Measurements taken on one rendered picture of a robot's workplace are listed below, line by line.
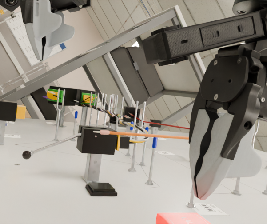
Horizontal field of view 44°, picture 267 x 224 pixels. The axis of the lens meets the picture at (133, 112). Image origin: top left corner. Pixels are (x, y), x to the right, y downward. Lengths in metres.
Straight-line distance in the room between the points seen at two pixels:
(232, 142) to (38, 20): 0.35
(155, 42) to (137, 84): 1.34
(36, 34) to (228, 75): 0.30
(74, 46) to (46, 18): 7.72
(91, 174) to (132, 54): 1.12
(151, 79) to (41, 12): 1.17
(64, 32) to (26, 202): 0.26
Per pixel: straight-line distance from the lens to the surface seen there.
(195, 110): 0.38
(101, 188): 0.51
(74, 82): 8.08
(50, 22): 0.52
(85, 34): 8.36
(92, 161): 0.56
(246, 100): 0.31
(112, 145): 0.55
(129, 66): 1.62
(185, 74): 1.86
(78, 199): 0.48
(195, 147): 0.35
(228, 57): 0.35
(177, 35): 0.30
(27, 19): 0.54
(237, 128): 0.31
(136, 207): 0.48
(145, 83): 1.65
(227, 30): 0.32
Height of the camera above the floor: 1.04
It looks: 14 degrees up
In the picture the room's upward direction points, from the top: 59 degrees clockwise
